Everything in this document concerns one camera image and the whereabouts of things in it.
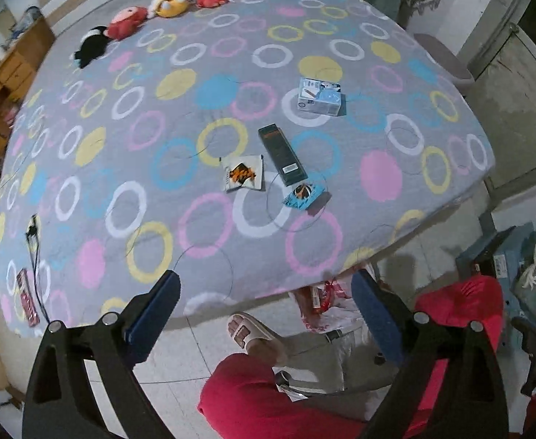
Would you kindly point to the wooden desk with drawers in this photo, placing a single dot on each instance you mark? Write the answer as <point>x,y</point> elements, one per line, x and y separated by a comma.
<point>7,82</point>

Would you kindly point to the person's red pants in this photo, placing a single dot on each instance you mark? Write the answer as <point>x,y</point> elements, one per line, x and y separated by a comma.
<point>258,402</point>

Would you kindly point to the blue cardboard box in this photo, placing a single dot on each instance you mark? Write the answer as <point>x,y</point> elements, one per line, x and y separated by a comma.
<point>496,249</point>

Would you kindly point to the white slipper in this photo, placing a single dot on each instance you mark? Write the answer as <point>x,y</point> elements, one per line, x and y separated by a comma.
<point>256,329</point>

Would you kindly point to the blue and white box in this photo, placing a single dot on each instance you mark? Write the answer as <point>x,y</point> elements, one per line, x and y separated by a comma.
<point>318,98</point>

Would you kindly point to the small blue packet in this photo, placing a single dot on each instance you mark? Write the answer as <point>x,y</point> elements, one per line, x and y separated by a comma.
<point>300,195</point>

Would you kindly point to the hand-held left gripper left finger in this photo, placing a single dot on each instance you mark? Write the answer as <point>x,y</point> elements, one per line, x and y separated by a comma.
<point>153,315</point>

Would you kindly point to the white orange-print snack packet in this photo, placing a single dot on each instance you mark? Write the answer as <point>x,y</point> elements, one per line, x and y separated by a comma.
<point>242,173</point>

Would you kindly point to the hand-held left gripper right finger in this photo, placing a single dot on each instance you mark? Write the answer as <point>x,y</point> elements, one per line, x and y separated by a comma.
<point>377,320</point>

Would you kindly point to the black and white panda plush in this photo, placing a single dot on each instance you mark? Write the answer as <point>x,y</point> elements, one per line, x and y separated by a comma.
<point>91,45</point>

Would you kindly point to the red flat packet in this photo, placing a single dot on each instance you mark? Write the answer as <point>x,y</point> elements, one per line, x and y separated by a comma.
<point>26,299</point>

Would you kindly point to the person's foot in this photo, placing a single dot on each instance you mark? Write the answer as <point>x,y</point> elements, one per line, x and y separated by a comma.
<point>270,353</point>

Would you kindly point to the grey round stool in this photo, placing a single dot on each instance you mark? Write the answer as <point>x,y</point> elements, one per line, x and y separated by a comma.
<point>446,61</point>

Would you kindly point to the red round plush toy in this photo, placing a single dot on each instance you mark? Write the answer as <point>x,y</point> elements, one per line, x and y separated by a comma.
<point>126,22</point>

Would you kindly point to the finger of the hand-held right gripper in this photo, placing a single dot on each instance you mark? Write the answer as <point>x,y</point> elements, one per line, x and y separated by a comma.
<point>535,343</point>

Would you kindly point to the yellow and white plush toy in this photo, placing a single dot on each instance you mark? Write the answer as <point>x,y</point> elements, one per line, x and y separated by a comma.
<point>169,4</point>

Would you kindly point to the white red-print trash bag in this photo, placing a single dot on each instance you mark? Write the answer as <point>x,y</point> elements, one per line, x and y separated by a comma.
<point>336,306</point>

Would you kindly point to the dark green long box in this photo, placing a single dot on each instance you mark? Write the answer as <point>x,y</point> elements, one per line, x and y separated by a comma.
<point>282,154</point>

